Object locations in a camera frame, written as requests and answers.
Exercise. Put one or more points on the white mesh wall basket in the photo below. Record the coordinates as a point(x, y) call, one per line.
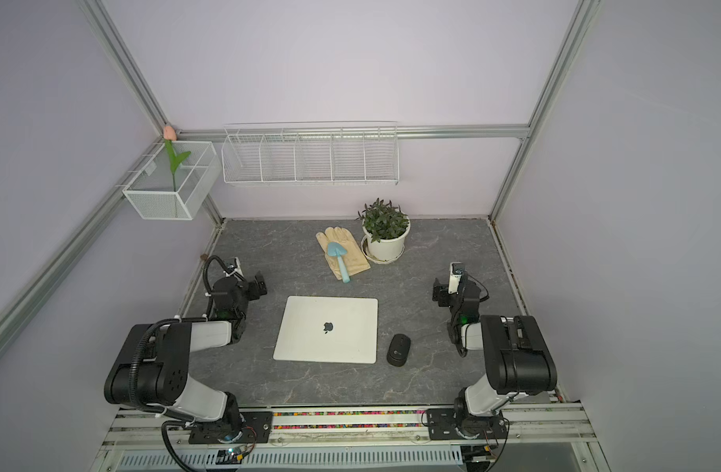
point(150, 190)

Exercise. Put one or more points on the silver laptop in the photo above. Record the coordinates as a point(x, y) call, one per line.
point(328, 330)

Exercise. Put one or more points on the artificial pink tulip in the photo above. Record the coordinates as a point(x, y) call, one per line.
point(175, 159)

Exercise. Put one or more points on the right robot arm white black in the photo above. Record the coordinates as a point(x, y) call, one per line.
point(517, 361)

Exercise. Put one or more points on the black wireless mouse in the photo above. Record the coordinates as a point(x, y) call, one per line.
point(398, 350)

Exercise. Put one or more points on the white pot with green plant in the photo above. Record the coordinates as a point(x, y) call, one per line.
point(386, 228)

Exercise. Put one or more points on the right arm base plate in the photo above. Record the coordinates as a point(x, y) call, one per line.
point(446, 424)

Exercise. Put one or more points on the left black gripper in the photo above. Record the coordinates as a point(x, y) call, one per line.
point(256, 285)

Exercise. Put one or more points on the light blue garden trowel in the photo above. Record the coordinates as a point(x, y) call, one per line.
point(337, 251)

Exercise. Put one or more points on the white wire wall shelf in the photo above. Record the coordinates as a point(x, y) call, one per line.
point(311, 153)

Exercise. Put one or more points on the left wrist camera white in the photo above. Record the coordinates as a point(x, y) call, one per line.
point(236, 268)

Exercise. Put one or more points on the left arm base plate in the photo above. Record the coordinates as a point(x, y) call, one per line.
point(253, 427)

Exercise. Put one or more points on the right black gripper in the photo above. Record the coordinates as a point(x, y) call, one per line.
point(443, 293)

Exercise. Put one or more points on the white plant pot saucer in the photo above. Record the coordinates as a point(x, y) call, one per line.
point(366, 251)

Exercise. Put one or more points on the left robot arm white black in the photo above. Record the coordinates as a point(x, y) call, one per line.
point(151, 372)

